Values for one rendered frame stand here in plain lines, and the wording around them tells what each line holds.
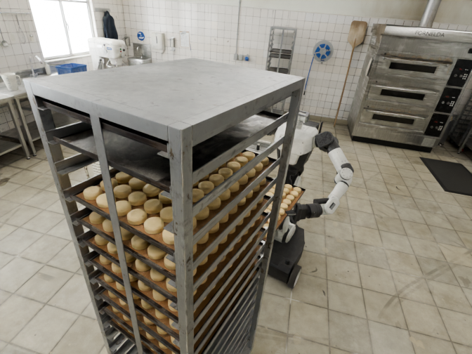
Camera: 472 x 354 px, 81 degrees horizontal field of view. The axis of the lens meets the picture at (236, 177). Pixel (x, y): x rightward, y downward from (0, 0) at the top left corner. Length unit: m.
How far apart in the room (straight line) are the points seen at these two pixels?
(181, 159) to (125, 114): 0.14
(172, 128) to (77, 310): 2.21
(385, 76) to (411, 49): 0.52
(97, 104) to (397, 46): 5.27
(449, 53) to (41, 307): 6.08
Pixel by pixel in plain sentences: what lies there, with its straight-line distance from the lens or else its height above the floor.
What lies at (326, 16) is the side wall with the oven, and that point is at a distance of 6.44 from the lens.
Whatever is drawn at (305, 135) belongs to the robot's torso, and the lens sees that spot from 1.93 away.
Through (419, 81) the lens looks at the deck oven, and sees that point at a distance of 5.79.
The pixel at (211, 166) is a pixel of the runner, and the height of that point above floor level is 1.68.
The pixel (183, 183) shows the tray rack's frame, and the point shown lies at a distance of 0.52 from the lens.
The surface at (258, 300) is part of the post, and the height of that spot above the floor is 0.64.
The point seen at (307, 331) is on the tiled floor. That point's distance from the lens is 2.40.
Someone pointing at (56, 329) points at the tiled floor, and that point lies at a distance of 2.53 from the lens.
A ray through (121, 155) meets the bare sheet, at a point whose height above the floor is 1.67.
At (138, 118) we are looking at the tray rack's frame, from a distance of 0.53.
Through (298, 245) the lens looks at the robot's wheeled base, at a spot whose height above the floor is 0.17.
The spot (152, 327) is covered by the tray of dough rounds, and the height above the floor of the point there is 1.04.
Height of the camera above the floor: 1.99
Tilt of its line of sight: 31 degrees down
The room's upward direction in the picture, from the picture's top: 5 degrees clockwise
